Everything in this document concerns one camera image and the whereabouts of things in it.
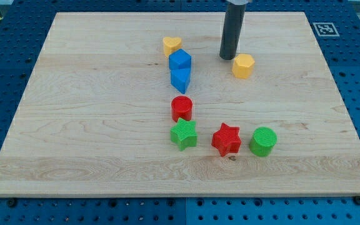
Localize yellow hexagon block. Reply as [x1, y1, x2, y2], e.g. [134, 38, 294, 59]
[232, 54, 255, 79]

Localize red cylinder block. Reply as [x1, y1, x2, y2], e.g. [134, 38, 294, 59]
[171, 96, 193, 122]

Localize green star block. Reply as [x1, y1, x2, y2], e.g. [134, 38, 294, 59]
[170, 117, 198, 151]

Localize blue triangle block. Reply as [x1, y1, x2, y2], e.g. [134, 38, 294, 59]
[171, 68, 191, 94]

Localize blue cube block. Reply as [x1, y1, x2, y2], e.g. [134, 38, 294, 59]
[169, 49, 192, 70]

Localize red star block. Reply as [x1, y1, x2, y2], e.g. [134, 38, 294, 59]
[211, 122, 242, 157]

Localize light wooden board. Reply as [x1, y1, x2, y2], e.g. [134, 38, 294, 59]
[0, 12, 360, 198]

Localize yellow heart block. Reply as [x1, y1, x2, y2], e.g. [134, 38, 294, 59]
[162, 36, 183, 58]

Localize green cylinder block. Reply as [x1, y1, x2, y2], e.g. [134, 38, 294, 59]
[249, 127, 278, 157]

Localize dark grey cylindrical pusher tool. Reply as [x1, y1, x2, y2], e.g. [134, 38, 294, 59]
[219, 3, 247, 60]

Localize white fiducial marker tag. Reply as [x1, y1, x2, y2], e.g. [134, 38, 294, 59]
[312, 22, 339, 38]

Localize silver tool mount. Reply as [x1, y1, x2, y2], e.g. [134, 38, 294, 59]
[226, 0, 253, 6]

